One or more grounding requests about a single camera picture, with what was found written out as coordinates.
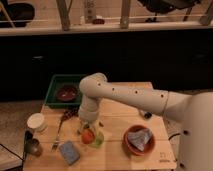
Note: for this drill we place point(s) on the dark red bowl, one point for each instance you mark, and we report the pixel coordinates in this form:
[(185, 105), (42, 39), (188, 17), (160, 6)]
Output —
[(66, 93)]

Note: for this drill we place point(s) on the white plastic cup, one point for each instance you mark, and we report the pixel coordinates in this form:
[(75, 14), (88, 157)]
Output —
[(37, 122)]

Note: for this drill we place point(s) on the black office chair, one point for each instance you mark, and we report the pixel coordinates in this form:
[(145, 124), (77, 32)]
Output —
[(20, 14)]

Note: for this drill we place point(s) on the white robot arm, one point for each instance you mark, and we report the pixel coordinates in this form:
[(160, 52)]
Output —
[(195, 112)]

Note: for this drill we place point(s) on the dark red object on ledge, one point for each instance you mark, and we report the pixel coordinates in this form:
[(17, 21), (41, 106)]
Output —
[(98, 21)]

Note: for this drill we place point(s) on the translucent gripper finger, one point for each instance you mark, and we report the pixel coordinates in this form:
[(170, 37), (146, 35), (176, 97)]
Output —
[(83, 125), (99, 137)]

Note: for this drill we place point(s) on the dark metal cup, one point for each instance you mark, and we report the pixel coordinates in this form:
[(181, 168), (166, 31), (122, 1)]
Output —
[(32, 145)]

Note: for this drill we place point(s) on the blue sponge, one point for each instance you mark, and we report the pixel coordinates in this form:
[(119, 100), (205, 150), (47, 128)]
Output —
[(69, 152)]

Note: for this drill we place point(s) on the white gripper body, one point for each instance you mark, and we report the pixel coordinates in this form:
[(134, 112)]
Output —
[(89, 110)]

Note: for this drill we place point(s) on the grey crumpled cloth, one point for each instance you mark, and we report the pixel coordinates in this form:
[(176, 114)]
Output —
[(139, 138)]

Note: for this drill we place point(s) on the green tray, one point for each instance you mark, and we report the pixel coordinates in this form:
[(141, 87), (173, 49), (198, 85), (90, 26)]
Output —
[(57, 82)]

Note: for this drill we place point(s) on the dark red grapes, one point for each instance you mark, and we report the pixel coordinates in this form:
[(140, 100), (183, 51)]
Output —
[(69, 114)]

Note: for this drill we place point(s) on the metal fork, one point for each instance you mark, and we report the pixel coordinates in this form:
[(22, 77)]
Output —
[(56, 141)]

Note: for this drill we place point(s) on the orange red apple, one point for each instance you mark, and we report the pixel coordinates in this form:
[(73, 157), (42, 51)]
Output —
[(87, 136)]

